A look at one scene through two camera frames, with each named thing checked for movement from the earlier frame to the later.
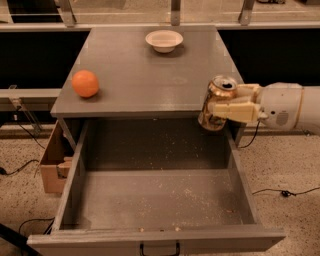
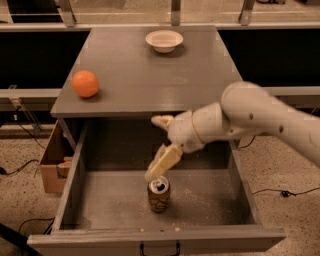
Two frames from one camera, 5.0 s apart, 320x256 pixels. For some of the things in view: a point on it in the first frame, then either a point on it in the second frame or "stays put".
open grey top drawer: x=158 y=186 stays put
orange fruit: x=85 y=83 stays put
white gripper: x=279 y=104 -> x=181 y=131
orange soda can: x=220 y=87 -> x=158 y=193
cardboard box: x=56 y=161 stays put
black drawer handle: x=142 y=253 stays put
